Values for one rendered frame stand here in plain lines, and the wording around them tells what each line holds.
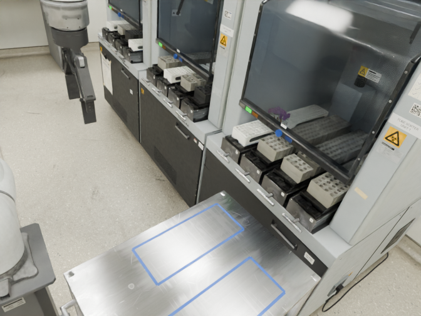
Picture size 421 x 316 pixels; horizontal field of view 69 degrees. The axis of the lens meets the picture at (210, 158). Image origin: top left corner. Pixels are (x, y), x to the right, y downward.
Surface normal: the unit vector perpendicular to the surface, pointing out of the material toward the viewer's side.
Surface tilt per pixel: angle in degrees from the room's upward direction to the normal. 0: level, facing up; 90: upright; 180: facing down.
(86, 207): 0
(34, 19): 90
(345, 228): 90
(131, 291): 0
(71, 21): 90
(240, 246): 0
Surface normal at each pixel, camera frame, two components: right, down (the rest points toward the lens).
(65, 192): 0.12, -0.78
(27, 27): 0.56, 0.57
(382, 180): -0.82, 0.27
